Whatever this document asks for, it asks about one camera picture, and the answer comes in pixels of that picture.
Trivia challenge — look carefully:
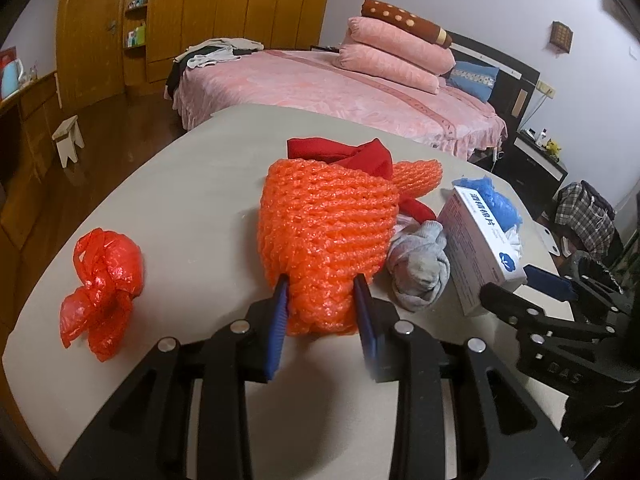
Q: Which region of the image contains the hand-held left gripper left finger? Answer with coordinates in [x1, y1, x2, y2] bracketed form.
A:
[57, 275, 293, 480]

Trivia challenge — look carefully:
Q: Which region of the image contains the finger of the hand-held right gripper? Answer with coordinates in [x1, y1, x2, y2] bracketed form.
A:
[480, 282, 618, 342]
[524, 265, 581, 306]

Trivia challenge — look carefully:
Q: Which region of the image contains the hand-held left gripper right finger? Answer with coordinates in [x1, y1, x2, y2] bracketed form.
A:
[352, 274, 586, 480]

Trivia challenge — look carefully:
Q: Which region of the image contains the large orange foam net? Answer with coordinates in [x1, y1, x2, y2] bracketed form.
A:
[257, 157, 403, 337]

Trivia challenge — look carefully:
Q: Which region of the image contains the small orange foam net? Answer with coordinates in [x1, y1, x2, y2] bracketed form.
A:
[390, 158, 444, 197]

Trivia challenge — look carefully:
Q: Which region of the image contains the red knit glove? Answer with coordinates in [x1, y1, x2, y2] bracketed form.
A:
[286, 136, 437, 222]

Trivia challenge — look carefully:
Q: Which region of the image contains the white crumpled tissue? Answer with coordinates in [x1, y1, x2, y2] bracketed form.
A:
[501, 227, 523, 258]

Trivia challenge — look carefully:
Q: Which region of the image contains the white cardboard box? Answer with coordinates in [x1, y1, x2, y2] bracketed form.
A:
[437, 185, 528, 317]

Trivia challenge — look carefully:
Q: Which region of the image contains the plaid clothing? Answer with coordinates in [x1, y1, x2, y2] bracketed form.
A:
[554, 180, 625, 261]

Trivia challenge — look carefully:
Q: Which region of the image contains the grey sock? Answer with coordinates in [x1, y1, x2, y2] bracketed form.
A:
[385, 221, 451, 312]

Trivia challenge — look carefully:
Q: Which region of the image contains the blue plastic glove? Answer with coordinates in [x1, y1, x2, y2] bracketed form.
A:
[451, 175, 523, 233]

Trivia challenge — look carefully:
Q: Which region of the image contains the black nightstand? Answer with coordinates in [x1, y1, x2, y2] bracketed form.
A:
[500, 130, 569, 221]

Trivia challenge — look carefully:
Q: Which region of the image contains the red plastic bag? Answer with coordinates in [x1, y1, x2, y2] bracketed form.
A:
[59, 227, 146, 363]

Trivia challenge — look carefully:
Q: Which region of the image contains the black headboard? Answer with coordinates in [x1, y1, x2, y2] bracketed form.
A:
[447, 30, 541, 133]

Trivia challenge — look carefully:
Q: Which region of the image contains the blue cushion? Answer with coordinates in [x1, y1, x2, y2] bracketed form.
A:
[446, 61, 500, 103]

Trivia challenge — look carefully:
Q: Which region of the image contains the pink bed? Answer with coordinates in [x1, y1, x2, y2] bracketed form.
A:
[172, 49, 508, 157]

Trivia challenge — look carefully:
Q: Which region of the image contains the pile of clothes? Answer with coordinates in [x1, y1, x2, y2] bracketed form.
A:
[166, 37, 266, 98]

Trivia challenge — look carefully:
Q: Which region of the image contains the white wooden stool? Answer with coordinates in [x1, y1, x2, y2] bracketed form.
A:
[52, 115, 85, 168]

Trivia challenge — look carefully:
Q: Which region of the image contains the brown dotted bolster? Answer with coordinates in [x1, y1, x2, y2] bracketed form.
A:
[361, 0, 453, 51]

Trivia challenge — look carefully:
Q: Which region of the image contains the wooden sideboard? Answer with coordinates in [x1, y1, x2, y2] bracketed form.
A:
[0, 72, 63, 241]

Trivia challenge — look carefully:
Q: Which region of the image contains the wooden wardrobe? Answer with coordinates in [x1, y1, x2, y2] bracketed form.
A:
[55, 0, 336, 106]

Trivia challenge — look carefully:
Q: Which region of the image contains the light blue kettle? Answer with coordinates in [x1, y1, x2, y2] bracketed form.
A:
[0, 57, 25, 101]

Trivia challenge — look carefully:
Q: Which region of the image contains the large brown wall lamp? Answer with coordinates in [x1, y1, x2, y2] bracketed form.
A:
[550, 21, 574, 53]

